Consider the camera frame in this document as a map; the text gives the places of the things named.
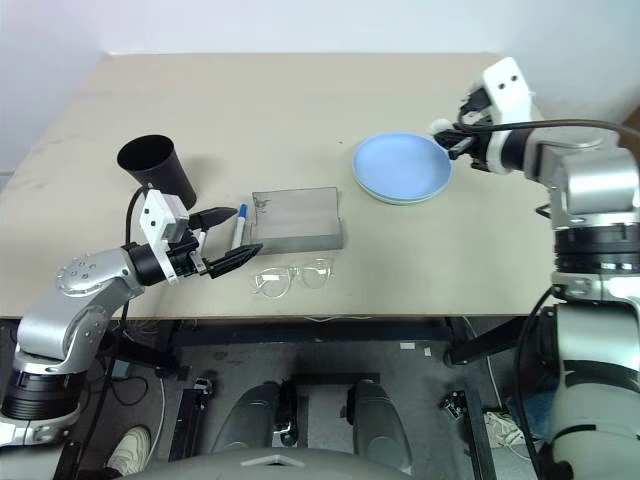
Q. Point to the black stand rail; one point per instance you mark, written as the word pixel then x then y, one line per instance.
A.
pixel 185 425
pixel 480 440

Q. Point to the black table frame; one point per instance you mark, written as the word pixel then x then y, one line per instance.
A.
pixel 300 332

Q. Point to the white paper ball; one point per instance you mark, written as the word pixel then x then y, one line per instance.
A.
pixel 440 126

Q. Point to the light green plate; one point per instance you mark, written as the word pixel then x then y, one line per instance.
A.
pixel 400 202

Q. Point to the light blue plate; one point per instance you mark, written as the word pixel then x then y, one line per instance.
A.
pixel 400 165

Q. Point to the white laced sneaker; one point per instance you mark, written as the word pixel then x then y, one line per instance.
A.
pixel 500 430

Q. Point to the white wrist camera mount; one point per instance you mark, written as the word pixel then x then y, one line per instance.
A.
pixel 152 215
pixel 510 95

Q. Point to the dark grey right robot foot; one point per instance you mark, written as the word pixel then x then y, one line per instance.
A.
pixel 380 420

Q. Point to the white marker with blue cap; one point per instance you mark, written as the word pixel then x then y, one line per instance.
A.
pixel 240 223

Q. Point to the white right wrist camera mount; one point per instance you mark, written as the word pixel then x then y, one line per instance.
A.
pixel 510 95

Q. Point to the clear frame glasses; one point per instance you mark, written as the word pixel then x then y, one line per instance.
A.
pixel 315 272

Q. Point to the blue jeans leg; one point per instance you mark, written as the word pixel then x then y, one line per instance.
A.
pixel 530 420

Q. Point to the grey robot torso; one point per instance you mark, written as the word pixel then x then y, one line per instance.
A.
pixel 275 467

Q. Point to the dark grey left robot foot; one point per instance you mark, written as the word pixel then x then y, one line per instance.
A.
pixel 255 420

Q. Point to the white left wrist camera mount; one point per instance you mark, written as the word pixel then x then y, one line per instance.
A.
pixel 152 215

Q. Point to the black caster clamp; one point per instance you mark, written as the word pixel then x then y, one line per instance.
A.
pixel 452 405
pixel 201 386

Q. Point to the grey glasses case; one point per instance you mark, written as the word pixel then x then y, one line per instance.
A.
pixel 300 235

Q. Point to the cream shoe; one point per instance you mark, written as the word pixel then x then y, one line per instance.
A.
pixel 131 447

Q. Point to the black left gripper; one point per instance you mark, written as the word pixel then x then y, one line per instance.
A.
pixel 187 257

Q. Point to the black plastic cup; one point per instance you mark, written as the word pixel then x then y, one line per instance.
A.
pixel 170 175

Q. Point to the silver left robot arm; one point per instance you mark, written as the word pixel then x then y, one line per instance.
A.
pixel 75 320

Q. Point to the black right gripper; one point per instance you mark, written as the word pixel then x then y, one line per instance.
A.
pixel 477 107

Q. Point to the dark grey robot foot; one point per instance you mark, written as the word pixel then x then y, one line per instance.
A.
pixel 255 420
pixel 380 420

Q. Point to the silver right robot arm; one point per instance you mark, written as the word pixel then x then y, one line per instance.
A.
pixel 595 180

